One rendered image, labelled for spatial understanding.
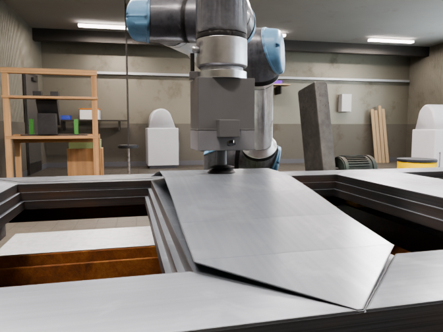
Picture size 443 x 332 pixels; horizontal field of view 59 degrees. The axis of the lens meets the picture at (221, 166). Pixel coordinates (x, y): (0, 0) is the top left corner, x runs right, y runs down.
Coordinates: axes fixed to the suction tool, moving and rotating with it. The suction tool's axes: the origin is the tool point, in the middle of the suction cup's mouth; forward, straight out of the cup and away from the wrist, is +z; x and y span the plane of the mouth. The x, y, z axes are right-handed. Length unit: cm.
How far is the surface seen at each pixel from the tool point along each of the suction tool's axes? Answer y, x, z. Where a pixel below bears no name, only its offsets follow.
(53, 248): -32, 45, 22
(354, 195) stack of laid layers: 34.4, 17.1, 6.8
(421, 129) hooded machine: 486, 511, -2
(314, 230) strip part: 3.0, -23.9, 1.7
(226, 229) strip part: -5.2, -22.2, 1.5
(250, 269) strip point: -5.5, -30.2, 2.5
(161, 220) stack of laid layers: -9.4, -2.9, 5.0
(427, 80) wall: 811, 868, -135
